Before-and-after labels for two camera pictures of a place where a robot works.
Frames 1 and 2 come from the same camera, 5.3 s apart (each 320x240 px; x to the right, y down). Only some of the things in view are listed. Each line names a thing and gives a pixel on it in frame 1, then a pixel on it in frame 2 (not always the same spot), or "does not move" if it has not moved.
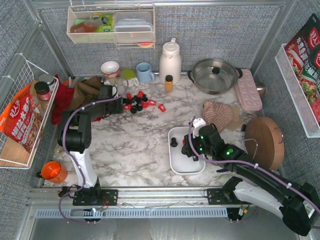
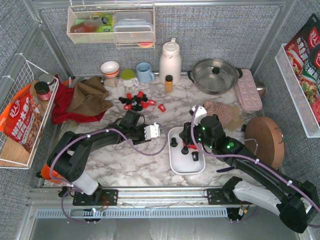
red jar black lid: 43,91 does not move
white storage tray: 180,163 does not move
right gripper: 189,147 → 186,133
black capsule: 173,143 does not move
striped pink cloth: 223,117 does not move
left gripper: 119,105 → 140,131
